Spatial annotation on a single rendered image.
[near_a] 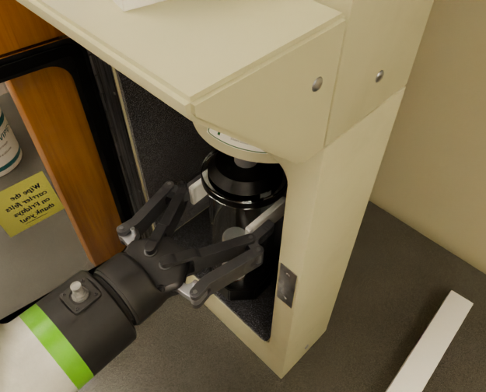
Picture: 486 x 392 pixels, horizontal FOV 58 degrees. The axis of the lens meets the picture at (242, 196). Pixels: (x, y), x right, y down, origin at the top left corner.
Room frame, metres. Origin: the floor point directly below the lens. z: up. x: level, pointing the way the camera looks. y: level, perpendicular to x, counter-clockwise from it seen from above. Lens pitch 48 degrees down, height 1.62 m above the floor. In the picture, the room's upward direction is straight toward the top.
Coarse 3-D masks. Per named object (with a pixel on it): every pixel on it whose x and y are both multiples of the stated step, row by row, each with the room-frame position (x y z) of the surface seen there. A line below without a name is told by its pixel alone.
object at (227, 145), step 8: (200, 128) 0.36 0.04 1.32; (208, 128) 0.35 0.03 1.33; (208, 136) 0.35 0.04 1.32; (216, 136) 0.34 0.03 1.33; (224, 136) 0.34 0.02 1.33; (216, 144) 0.34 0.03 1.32; (224, 144) 0.33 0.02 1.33; (232, 144) 0.33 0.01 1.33; (240, 144) 0.33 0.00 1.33; (248, 144) 0.32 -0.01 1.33; (224, 152) 0.33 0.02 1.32; (232, 152) 0.33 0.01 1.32; (240, 152) 0.32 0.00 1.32; (248, 152) 0.32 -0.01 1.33; (256, 152) 0.32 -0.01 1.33; (264, 152) 0.32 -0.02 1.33; (248, 160) 0.32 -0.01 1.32; (256, 160) 0.32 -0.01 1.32; (264, 160) 0.31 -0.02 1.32; (272, 160) 0.31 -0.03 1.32
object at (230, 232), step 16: (208, 160) 0.39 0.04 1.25; (208, 176) 0.36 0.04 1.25; (224, 192) 0.34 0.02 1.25; (272, 192) 0.34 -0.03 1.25; (224, 208) 0.34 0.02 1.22; (240, 208) 0.32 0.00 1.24; (256, 208) 0.33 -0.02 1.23; (224, 224) 0.34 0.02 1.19; (240, 224) 0.33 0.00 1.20; (224, 240) 0.33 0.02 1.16; (272, 240) 0.35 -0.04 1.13; (256, 272) 0.33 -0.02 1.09; (240, 288) 0.32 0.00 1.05
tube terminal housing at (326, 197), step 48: (336, 0) 0.24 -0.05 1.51; (384, 0) 0.26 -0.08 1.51; (432, 0) 0.31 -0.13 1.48; (384, 48) 0.27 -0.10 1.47; (336, 96) 0.23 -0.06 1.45; (384, 96) 0.28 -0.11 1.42; (336, 144) 0.24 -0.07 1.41; (384, 144) 0.31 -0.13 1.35; (144, 192) 0.44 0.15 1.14; (288, 192) 0.25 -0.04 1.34; (336, 192) 0.26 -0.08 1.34; (288, 240) 0.25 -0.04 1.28; (336, 240) 0.27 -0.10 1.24; (336, 288) 0.30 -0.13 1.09; (240, 336) 0.29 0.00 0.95; (288, 336) 0.23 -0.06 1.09
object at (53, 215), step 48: (0, 96) 0.38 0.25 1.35; (48, 96) 0.40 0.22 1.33; (0, 144) 0.36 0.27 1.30; (48, 144) 0.39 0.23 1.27; (0, 192) 0.35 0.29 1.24; (48, 192) 0.38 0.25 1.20; (96, 192) 0.41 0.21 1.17; (0, 240) 0.33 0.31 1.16; (48, 240) 0.36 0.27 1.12; (96, 240) 0.40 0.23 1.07; (0, 288) 0.31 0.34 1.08; (48, 288) 0.34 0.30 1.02
